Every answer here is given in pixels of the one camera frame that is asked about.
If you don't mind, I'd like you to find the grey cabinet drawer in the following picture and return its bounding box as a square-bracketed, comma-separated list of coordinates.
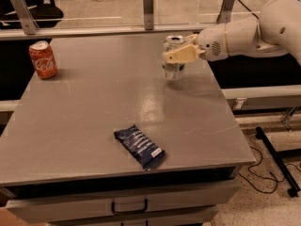
[6, 180, 239, 223]

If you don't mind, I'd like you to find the right metal bracket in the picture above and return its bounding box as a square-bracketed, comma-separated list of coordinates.
[216, 0, 235, 24]

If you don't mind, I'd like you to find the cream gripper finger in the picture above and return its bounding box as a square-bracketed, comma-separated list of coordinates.
[163, 44, 206, 64]
[184, 34, 198, 45]

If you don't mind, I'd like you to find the blue RXBAR blueberry wrapper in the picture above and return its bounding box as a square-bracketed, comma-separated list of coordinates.
[114, 125, 165, 170]

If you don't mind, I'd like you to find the middle metal bracket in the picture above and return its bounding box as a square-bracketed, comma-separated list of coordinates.
[143, 0, 154, 30]

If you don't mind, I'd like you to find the black office chair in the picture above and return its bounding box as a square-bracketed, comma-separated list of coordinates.
[0, 0, 64, 29]

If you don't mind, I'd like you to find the red Coca-Cola can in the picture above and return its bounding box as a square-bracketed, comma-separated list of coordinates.
[29, 40, 57, 79]

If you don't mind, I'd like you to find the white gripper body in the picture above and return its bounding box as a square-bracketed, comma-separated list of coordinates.
[198, 24, 229, 61]

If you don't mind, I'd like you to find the metal bracket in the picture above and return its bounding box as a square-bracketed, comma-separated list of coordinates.
[10, 0, 39, 35]
[143, 0, 154, 30]
[216, 0, 235, 24]

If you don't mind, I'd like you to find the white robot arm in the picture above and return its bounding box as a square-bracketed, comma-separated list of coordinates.
[163, 0, 301, 64]

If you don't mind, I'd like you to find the silver green 7up can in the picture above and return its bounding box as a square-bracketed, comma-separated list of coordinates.
[162, 36, 185, 80]

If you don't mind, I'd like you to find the black floor stand leg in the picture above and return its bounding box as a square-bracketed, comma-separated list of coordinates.
[256, 127, 301, 198]

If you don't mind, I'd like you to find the clear acrylic barrier panel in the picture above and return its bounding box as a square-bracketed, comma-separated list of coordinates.
[0, 0, 299, 30]

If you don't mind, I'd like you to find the left metal bracket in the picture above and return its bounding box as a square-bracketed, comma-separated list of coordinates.
[10, 0, 39, 35]

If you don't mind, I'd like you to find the black drawer handle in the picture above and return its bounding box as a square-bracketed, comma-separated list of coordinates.
[111, 199, 149, 216]

